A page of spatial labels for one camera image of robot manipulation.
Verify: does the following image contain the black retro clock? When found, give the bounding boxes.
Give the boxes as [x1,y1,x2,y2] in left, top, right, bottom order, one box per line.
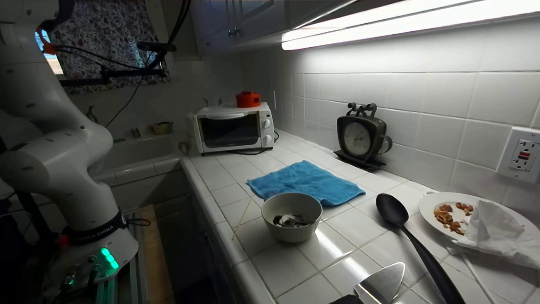
[334,102,394,174]

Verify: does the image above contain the thick black cable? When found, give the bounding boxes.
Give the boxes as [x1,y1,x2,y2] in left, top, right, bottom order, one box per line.
[140,0,194,73]

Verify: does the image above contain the white plate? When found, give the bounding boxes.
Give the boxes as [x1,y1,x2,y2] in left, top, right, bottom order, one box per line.
[418,191,540,250]

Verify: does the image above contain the metal spatula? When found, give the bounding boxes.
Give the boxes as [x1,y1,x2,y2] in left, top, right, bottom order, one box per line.
[330,262,408,304]

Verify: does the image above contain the blue cloth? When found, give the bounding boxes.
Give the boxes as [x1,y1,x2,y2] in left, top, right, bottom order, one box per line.
[244,159,367,210]

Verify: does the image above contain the red pot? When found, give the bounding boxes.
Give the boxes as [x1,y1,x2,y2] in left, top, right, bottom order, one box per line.
[234,90,263,110]

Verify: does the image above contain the dark food scraps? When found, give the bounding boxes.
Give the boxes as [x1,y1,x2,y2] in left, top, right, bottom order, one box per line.
[271,213,313,230]

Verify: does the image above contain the under-cabinet light strip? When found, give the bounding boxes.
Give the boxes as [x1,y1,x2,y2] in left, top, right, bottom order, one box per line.
[280,0,540,54]

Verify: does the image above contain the white toaster oven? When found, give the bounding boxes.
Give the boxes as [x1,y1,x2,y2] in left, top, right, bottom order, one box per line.
[187,102,276,157]

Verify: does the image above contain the white crumpled napkin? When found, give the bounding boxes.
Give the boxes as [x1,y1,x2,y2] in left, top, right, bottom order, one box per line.
[448,200,540,274]

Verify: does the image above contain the floral patterned curtain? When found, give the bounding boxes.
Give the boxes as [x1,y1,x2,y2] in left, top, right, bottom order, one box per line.
[47,0,170,92]

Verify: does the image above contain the white wall power outlet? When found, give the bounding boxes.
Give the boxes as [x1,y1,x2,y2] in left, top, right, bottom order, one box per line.
[494,127,540,186]

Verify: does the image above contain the black ladle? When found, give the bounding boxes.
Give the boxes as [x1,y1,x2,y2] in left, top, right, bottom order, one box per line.
[374,193,467,304]

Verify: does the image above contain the grey corner upper cabinet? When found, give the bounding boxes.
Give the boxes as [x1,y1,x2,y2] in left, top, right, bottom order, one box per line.
[190,0,290,58]

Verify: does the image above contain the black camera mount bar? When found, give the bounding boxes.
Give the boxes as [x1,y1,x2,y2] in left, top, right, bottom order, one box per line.
[57,41,177,90]

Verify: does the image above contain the white ceramic bowl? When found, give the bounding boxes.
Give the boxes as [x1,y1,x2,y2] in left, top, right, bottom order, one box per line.
[259,191,324,245]

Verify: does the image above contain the white kitchen sink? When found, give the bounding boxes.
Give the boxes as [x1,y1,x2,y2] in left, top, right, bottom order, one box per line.
[94,134,184,178]

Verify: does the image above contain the yellow sponge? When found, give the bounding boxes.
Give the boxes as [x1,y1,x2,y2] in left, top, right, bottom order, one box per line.
[148,120,175,137]

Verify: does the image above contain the bright tablet screen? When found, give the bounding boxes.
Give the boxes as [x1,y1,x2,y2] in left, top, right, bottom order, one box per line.
[32,29,65,78]

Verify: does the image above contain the brown food pieces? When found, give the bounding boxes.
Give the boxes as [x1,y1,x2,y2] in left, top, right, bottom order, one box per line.
[432,201,477,238]

